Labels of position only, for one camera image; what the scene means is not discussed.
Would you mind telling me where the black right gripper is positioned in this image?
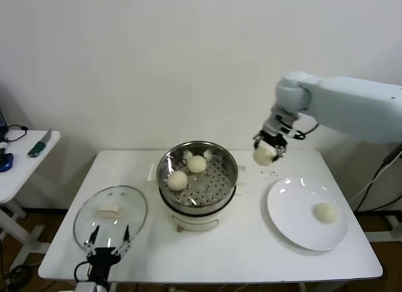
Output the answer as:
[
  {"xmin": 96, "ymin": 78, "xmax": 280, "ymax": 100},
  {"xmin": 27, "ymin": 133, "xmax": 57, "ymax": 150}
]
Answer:
[{"xmin": 253, "ymin": 130, "xmax": 288, "ymax": 163}]

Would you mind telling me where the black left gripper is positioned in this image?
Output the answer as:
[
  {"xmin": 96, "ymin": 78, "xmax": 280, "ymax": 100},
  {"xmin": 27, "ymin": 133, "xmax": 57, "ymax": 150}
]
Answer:
[{"xmin": 82, "ymin": 224, "xmax": 131, "ymax": 284}]

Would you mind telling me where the white steamed baozi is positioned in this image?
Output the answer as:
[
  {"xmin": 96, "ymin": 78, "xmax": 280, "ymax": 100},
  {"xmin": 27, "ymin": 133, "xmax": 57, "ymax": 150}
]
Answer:
[
  {"xmin": 187, "ymin": 155, "xmax": 208, "ymax": 174},
  {"xmin": 253, "ymin": 146, "xmax": 275, "ymax": 166},
  {"xmin": 313, "ymin": 202, "xmax": 339, "ymax": 224},
  {"xmin": 167, "ymin": 171, "xmax": 188, "ymax": 192}
]

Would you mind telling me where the glass lid with white handle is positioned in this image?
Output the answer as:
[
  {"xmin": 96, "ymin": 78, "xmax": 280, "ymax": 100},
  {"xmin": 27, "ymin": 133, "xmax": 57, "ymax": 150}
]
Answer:
[{"xmin": 73, "ymin": 185, "xmax": 148, "ymax": 252}]

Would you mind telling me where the perforated steel steamer basket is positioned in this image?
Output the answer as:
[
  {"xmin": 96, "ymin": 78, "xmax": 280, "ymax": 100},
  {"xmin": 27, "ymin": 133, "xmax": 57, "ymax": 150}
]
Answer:
[{"xmin": 156, "ymin": 141, "xmax": 239, "ymax": 215}]

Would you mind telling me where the white round plate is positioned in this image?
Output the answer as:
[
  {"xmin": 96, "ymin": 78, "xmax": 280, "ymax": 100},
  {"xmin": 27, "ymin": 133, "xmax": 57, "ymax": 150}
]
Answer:
[{"xmin": 266, "ymin": 177, "xmax": 349, "ymax": 251}]

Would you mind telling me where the white electric cooker base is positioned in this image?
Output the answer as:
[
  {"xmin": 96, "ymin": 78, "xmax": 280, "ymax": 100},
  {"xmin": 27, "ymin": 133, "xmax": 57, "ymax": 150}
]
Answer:
[{"xmin": 147, "ymin": 162, "xmax": 249, "ymax": 233}]

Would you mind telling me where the white side table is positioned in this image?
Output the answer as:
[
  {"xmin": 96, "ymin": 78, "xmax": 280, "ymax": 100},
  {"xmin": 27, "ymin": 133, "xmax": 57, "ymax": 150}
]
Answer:
[{"xmin": 0, "ymin": 130, "xmax": 62, "ymax": 271}]

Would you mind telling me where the dark blue computer mouse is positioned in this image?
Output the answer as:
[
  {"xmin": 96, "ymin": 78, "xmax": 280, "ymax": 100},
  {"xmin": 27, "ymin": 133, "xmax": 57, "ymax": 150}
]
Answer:
[{"xmin": 0, "ymin": 152, "xmax": 14, "ymax": 173}]

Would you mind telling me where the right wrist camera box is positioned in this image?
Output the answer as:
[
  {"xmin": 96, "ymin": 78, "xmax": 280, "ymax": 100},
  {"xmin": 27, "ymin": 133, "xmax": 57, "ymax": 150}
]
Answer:
[{"xmin": 280, "ymin": 124, "xmax": 305, "ymax": 141}]

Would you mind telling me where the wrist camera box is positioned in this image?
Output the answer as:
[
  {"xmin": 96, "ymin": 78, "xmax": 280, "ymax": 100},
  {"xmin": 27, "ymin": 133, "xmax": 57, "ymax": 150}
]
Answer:
[
  {"xmin": 75, "ymin": 281, "xmax": 97, "ymax": 292},
  {"xmin": 280, "ymin": 124, "xmax": 305, "ymax": 141}
]

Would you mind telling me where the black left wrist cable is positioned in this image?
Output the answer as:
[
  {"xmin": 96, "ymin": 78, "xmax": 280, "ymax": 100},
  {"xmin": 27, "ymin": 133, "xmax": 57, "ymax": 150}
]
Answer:
[{"xmin": 74, "ymin": 261, "xmax": 92, "ymax": 284}]

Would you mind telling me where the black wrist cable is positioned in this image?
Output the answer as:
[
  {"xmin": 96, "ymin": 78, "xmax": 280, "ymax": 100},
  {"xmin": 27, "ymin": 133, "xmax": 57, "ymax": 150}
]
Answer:
[
  {"xmin": 74, "ymin": 261, "xmax": 92, "ymax": 284},
  {"xmin": 290, "ymin": 122, "xmax": 320, "ymax": 141}
]

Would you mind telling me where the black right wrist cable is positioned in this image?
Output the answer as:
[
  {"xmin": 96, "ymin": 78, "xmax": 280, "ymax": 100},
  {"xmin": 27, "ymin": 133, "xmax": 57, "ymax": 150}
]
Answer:
[{"xmin": 290, "ymin": 122, "xmax": 320, "ymax": 141}]

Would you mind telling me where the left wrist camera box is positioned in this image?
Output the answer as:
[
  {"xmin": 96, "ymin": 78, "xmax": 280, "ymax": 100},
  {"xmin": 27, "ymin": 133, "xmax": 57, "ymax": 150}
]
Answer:
[{"xmin": 75, "ymin": 281, "xmax": 97, "ymax": 292}]

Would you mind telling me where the black and white power cable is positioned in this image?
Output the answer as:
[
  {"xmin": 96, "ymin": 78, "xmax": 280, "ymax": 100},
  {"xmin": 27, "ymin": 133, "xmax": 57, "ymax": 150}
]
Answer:
[{"xmin": 350, "ymin": 147, "xmax": 402, "ymax": 212}]

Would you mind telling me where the knife with green handle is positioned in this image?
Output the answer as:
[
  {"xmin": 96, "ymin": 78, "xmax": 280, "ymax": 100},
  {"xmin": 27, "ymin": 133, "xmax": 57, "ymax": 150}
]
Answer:
[{"xmin": 27, "ymin": 128, "xmax": 53, "ymax": 158}]

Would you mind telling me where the black cable on side table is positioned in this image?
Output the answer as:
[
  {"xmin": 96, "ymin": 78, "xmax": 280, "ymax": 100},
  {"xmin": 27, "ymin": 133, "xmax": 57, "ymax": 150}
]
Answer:
[{"xmin": 4, "ymin": 124, "xmax": 29, "ymax": 143}]

